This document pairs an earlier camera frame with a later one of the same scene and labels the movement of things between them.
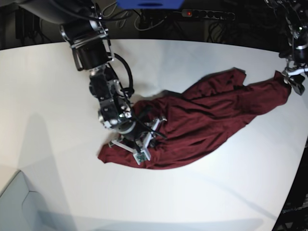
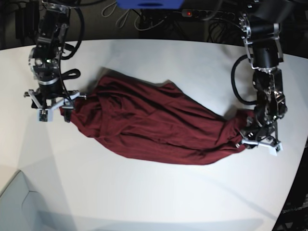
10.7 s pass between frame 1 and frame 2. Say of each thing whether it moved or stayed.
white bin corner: stayed
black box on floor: stayed
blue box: stayed
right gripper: moved
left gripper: moved
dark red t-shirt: moved
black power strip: stayed
